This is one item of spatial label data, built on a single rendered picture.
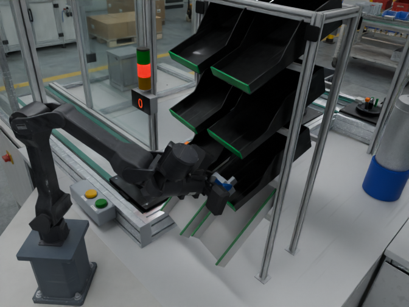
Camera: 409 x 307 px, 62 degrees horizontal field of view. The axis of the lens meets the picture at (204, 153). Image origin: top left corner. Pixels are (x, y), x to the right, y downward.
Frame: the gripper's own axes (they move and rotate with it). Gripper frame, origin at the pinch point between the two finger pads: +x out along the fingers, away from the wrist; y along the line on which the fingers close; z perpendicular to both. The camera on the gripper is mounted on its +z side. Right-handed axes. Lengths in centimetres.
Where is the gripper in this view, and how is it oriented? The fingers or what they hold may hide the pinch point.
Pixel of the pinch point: (215, 181)
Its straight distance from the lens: 83.5
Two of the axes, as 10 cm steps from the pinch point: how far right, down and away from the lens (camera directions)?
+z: 3.3, -8.8, -3.5
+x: 7.6, 0.3, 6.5
